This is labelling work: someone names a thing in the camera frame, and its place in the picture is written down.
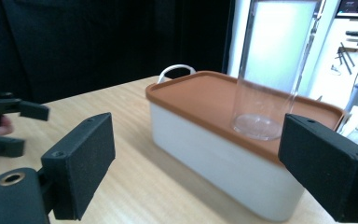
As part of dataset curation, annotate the dark monitor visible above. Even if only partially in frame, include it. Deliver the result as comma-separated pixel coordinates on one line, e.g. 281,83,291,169
336,0,358,20

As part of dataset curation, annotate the black curtain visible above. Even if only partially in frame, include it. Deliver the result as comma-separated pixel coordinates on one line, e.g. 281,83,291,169
0,0,235,105

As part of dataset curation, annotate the orange-brown box lid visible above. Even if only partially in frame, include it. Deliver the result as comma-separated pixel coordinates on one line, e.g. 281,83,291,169
145,70,347,166

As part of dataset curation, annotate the clear glass jar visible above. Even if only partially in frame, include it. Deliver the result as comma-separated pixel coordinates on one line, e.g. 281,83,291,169
231,0,324,142

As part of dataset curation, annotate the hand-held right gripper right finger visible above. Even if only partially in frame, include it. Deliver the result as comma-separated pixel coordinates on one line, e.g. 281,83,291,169
278,113,358,224

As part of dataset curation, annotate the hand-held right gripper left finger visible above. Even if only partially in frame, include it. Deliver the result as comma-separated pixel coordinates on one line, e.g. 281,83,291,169
40,112,117,221

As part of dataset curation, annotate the white storage box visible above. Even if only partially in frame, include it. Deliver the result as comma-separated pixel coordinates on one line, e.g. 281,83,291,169
148,63,306,223

